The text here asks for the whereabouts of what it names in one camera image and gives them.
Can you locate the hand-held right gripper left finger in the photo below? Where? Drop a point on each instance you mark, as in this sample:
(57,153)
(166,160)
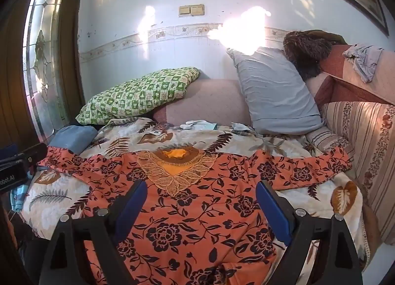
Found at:
(132,207)

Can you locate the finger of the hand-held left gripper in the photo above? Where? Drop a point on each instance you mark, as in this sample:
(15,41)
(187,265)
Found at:
(34,152)

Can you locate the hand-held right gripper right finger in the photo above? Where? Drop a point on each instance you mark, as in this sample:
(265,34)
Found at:
(273,214)

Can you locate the orange floral shirt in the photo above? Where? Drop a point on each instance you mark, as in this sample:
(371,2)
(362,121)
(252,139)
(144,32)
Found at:
(200,210)

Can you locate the blue striped garment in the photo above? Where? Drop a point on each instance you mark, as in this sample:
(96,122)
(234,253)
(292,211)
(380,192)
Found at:
(18,194)

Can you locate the blue folded cloth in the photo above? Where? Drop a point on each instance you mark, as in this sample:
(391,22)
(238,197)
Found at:
(74,138)

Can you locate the leaf-print blanket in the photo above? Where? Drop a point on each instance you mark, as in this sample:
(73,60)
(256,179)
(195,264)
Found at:
(277,149)

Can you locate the small remote control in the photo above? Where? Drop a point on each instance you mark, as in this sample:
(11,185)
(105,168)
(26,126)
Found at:
(159,129)

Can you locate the small white cloth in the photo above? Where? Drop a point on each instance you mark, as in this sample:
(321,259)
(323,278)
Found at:
(242,127)

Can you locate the wooden stained glass door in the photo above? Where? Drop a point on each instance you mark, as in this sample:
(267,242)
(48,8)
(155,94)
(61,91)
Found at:
(71,56)

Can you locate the teal packet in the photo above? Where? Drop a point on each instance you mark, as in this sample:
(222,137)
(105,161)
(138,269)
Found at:
(210,126)

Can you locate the green checkered pillow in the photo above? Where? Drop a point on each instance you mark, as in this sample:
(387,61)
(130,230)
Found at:
(139,96)

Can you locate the striped floral sofa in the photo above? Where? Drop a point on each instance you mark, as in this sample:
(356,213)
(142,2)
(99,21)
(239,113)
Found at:
(364,136)

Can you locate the grey pillow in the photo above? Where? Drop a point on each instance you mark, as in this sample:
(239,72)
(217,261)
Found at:
(274,93)

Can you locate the brown fur cushion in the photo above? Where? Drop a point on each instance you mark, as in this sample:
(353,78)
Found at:
(305,53)

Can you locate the grey crumpled cloth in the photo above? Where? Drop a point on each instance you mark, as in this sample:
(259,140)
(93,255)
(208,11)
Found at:
(364,62)

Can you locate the beige light switch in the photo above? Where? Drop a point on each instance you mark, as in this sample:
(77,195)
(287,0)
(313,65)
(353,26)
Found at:
(184,10)
(197,10)

